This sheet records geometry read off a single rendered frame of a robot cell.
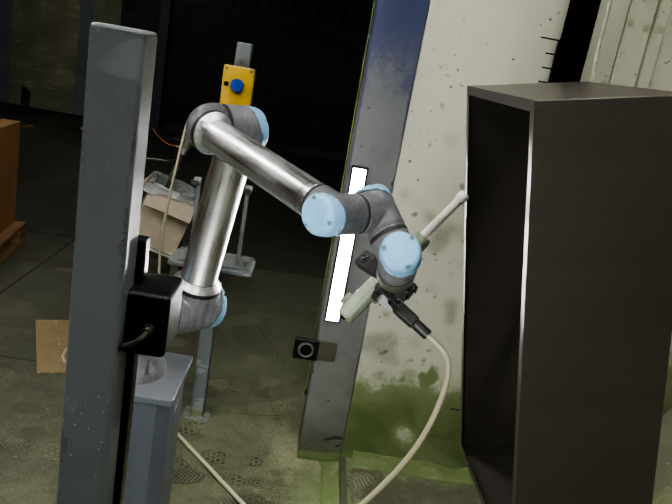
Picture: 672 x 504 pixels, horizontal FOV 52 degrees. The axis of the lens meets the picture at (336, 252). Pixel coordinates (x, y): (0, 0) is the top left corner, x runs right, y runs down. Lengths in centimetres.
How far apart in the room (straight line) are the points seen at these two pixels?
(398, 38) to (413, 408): 148
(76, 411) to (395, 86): 201
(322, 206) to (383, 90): 122
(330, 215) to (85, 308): 78
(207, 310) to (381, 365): 95
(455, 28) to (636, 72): 68
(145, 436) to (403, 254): 103
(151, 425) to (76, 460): 133
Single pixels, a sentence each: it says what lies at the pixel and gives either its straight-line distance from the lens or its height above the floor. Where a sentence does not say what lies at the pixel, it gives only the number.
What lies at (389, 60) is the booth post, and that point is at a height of 167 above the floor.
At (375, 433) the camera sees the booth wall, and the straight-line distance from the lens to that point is 299.
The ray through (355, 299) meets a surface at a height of 106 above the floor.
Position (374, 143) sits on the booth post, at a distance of 259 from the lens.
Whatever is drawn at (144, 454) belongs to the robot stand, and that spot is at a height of 45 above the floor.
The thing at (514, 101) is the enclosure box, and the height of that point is 162.
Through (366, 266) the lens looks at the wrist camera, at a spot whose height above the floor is 117.
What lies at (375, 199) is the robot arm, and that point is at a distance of 150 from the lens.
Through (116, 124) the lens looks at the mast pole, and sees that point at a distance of 66.
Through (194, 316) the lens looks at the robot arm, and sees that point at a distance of 214.
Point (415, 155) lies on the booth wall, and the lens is 261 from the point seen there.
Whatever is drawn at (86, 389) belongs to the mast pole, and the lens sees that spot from 75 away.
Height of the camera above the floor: 165
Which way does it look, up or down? 16 degrees down
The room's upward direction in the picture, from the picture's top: 10 degrees clockwise
